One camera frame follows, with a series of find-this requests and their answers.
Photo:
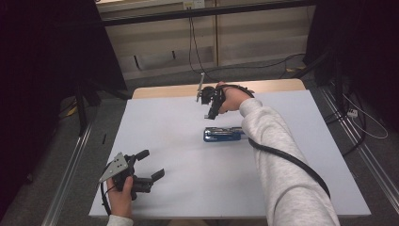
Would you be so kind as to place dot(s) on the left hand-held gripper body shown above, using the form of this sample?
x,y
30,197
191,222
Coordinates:
x,y
117,166

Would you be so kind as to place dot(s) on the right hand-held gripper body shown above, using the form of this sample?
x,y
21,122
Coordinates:
x,y
208,95

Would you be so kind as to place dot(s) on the blue stapler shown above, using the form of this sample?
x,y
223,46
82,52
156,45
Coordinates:
x,y
221,135

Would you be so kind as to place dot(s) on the person's right hand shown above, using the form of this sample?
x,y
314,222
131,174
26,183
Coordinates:
x,y
233,100

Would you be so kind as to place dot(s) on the person's left hand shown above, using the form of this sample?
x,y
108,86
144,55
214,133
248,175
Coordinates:
x,y
120,201

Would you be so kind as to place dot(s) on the small black floor piece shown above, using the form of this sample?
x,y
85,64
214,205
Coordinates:
x,y
103,139

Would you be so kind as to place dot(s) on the white table mat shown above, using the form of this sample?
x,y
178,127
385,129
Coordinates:
x,y
188,175

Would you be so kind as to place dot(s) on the wooden table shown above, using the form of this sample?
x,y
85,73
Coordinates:
x,y
169,90

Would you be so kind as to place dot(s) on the black metal stand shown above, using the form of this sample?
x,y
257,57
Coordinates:
x,y
83,106

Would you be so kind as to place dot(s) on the black horizontal bar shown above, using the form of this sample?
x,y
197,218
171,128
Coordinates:
x,y
219,12

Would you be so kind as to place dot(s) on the black curtain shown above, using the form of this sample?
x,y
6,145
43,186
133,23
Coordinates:
x,y
360,47
47,62

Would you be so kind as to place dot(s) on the white power strip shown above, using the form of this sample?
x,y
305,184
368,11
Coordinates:
x,y
353,113

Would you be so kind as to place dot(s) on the aluminium floor rail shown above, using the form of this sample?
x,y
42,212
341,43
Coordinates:
x,y
370,160
67,175

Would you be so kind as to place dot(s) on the white wall socket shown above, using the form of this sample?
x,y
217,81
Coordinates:
x,y
194,4

